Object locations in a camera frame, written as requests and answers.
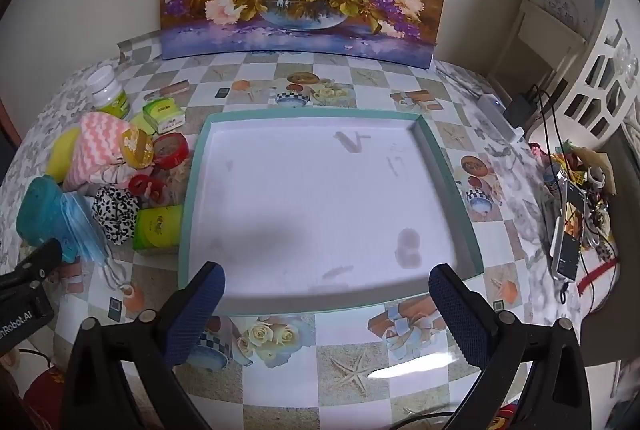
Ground black power adapter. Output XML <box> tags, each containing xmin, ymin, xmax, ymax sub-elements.
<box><xmin>503</xmin><ymin>94</ymin><xmax>539</xmax><ymax>131</ymax></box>

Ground pink white zigzag towel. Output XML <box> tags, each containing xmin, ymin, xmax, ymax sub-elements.
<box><xmin>63</xmin><ymin>111</ymin><xmax>130</xmax><ymax>191</ymax></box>

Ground cluttered items pile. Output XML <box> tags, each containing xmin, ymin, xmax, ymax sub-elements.
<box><xmin>529</xmin><ymin>143</ymin><xmax>620</xmax><ymax>289</ymax></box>

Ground yellow sponge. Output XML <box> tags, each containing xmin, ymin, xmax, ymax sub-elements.
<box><xmin>46</xmin><ymin>127</ymin><xmax>80</xmax><ymax>183</ymax></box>

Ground small green tissue box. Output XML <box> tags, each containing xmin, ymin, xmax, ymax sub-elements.
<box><xmin>142</xmin><ymin>98</ymin><xmax>186</xmax><ymax>135</ymax></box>

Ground red pink chenille scrunchies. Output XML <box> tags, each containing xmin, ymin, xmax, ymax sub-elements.
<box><xmin>128</xmin><ymin>174</ymin><xmax>168</xmax><ymax>207</ymax></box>

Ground white power strip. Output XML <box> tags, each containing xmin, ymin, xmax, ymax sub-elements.
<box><xmin>476</xmin><ymin>94</ymin><xmax>524</xmax><ymax>144</ymax></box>

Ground teal plastic container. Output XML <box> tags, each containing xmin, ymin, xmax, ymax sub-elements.
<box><xmin>16</xmin><ymin>175</ymin><xmax>78</xmax><ymax>264</ymax></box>

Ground green tissue pack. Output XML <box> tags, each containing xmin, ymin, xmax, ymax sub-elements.
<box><xmin>132</xmin><ymin>205</ymin><xmax>183</xmax><ymax>253</ymax></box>

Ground teal shallow box tray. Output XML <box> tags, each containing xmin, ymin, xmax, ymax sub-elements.
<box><xmin>179</xmin><ymin>108</ymin><xmax>484</xmax><ymax>316</ymax></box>

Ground blue face mask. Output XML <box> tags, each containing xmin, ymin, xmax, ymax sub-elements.
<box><xmin>61</xmin><ymin>191</ymin><xmax>128</xmax><ymax>290</ymax></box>

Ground red tape roll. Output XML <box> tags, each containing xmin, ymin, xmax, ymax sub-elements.
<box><xmin>153</xmin><ymin>133</ymin><xmax>190</xmax><ymax>171</ymax></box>

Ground white green pill bottle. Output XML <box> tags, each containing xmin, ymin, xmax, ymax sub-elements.
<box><xmin>86</xmin><ymin>66</ymin><xmax>130</xmax><ymax>120</ymax></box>

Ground leopard print scrunchie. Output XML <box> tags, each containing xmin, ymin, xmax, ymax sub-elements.
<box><xmin>91</xmin><ymin>186</ymin><xmax>140</xmax><ymax>246</ymax></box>

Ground grey floral bedsheet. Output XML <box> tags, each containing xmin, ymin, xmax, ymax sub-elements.
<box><xmin>1</xmin><ymin>58</ymin><xmax>129</xmax><ymax>273</ymax></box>

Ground beige pink fabric scrunchie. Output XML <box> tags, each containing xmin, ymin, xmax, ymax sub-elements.
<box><xmin>88</xmin><ymin>163</ymin><xmax>136</xmax><ymax>188</ymax></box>

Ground white lattice shelf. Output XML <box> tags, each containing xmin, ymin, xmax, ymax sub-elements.
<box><xmin>487</xmin><ymin>0</ymin><xmax>639</xmax><ymax>149</ymax></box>

